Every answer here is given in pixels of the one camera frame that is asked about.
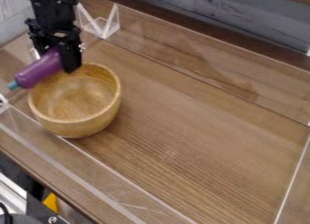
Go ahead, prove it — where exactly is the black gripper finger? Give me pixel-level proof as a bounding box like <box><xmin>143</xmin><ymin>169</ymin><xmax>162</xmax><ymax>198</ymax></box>
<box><xmin>58</xmin><ymin>38</ymin><xmax>83</xmax><ymax>73</ymax></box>
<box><xmin>30</xmin><ymin>34</ymin><xmax>59</xmax><ymax>56</ymax></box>

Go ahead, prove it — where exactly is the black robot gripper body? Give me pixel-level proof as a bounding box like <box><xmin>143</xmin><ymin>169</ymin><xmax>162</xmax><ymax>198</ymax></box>
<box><xmin>23</xmin><ymin>0</ymin><xmax>84</xmax><ymax>54</ymax></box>

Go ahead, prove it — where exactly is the purple toy eggplant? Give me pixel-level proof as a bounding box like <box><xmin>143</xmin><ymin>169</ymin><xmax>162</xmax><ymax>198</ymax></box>
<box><xmin>7</xmin><ymin>47</ymin><xmax>62</xmax><ymax>91</ymax></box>

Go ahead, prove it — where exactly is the brown wooden bowl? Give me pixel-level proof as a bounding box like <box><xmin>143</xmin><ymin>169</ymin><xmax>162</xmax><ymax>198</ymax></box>
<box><xmin>28</xmin><ymin>63</ymin><xmax>122</xmax><ymax>139</ymax></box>

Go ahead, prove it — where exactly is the yellow black equipment base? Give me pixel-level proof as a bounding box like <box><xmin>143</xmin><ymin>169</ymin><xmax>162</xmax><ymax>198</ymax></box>
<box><xmin>0</xmin><ymin>152</ymin><xmax>95</xmax><ymax>224</ymax></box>

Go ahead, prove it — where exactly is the clear acrylic table enclosure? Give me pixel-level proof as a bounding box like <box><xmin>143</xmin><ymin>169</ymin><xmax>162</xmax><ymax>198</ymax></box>
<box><xmin>0</xmin><ymin>8</ymin><xmax>310</xmax><ymax>224</ymax></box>

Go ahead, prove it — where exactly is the black cable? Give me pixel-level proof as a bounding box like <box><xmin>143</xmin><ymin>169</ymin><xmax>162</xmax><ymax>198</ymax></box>
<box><xmin>0</xmin><ymin>202</ymin><xmax>14</xmax><ymax>224</ymax></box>

